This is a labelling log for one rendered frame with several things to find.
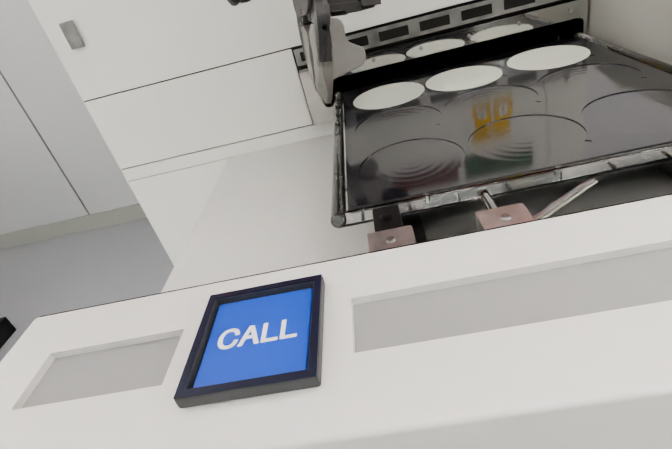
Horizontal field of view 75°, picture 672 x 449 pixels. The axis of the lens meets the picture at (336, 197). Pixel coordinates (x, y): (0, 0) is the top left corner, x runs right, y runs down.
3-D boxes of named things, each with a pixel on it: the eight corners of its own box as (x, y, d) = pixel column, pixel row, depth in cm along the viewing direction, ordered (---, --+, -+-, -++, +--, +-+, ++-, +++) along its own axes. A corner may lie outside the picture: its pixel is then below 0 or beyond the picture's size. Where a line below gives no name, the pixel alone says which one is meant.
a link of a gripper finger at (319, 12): (336, 60, 46) (325, -31, 43) (322, 63, 46) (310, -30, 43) (324, 60, 51) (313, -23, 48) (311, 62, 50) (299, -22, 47)
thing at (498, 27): (314, 122, 75) (298, 68, 70) (580, 59, 69) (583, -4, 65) (313, 126, 73) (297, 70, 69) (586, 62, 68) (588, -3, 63)
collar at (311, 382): (214, 304, 21) (210, 295, 21) (325, 283, 21) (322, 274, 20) (178, 410, 16) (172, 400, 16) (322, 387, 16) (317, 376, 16)
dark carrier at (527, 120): (344, 96, 68) (343, 92, 67) (574, 40, 63) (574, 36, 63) (349, 214, 38) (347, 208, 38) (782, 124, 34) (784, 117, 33)
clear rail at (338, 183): (334, 99, 69) (332, 90, 68) (343, 97, 69) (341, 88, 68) (332, 233, 37) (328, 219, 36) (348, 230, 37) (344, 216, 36)
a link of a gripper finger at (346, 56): (374, 98, 50) (365, 12, 47) (325, 107, 49) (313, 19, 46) (364, 96, 53) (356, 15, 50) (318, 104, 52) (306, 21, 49)
